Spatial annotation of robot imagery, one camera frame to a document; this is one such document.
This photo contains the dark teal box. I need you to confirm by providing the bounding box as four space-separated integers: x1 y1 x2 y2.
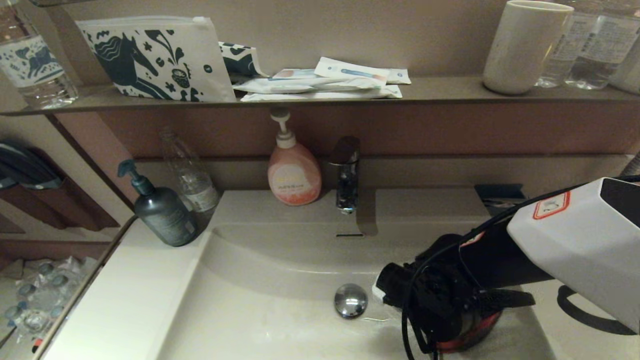
474 183 527 217

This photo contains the white horse print pouch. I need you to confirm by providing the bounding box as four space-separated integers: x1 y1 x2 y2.
75 16 237 103

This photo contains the dark teal pump bottle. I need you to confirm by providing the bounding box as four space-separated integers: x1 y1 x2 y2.
117 160 198 248

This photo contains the small white patterned pouch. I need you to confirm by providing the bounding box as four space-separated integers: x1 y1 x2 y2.
218 41 268 85

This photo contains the white toothbrush sachet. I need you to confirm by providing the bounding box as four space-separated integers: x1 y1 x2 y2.
315 56 391 85

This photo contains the empty clear plastic bottle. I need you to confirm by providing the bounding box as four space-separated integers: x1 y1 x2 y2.
160 128 221 215

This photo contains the clear water bottle white label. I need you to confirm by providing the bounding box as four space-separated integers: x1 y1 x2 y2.
536 0 578 88
565 0 640 91

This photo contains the white ceramic cup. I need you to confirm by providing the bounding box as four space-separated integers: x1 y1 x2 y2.
610 37 640 95
482 0 575 96

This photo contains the shrink-wrapped water bottle pack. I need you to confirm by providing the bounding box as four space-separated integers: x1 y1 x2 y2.
0 257 98 351

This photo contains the chrome lever faucet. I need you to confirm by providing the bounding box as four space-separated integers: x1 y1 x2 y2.
327 136 361 215

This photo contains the grey corrugated hose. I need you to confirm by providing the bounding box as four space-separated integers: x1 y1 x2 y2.
620 152 640 178

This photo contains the brown wall shelf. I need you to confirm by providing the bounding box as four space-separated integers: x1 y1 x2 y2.
0 75 640 117

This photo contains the pink soap pump bottle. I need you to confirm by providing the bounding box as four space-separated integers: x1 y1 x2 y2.
267 109 323 207

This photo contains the white sachet with pink print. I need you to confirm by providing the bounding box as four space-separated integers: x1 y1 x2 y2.
272 68 323 81

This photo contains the long white sachet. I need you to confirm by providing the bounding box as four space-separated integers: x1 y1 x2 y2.
233 77 386 95

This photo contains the dark blue folded bag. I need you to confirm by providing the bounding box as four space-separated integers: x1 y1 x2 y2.
0 144 65 192

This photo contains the water bottle blue print label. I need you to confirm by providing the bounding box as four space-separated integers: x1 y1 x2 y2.
0 0 79 111

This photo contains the chrome drain stopper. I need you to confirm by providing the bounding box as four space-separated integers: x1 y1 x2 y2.
334 283 369 319

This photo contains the flat white sachet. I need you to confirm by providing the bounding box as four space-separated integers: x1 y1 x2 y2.
241 85 403 103

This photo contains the orange-red microfibre cloth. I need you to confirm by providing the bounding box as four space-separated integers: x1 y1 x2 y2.
434 309 504 354

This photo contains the white ceramic sink basin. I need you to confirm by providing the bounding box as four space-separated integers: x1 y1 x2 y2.
155 187 556 360

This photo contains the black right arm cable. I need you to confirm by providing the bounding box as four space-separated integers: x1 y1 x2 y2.
401 176 640 360
556 285 638 336

